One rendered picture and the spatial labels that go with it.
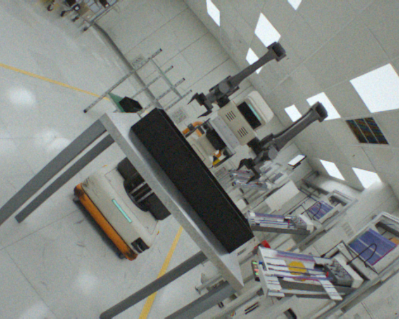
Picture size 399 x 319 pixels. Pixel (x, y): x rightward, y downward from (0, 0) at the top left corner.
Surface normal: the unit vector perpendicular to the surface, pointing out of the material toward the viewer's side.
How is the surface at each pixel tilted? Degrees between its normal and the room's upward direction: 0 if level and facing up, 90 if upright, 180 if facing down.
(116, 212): 90
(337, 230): 90
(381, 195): 90
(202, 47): 90
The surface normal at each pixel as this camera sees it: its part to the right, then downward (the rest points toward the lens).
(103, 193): -0.01, 0.14
